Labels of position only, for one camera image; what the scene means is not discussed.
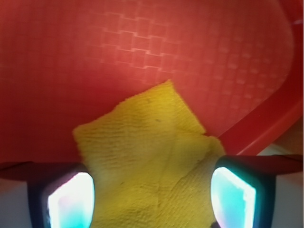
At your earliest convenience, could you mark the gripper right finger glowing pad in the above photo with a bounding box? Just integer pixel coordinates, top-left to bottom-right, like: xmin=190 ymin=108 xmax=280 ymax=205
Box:
xmin=210 ymin=154 xmax=304 ymax=228

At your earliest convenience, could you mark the yellow cloth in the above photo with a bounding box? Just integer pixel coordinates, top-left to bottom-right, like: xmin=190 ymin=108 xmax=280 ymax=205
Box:
xmin=73 ymin=81 xmax=224 ymax=228

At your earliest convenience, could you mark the red plastic tray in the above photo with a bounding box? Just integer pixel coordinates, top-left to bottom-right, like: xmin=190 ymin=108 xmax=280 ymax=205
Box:
xmin=0 ymin=0 xmax=304 ymax=162

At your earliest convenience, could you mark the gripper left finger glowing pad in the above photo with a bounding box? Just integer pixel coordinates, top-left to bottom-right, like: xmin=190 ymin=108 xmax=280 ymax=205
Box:
xmin=0 ymin=162 xmax=95 ymax=228

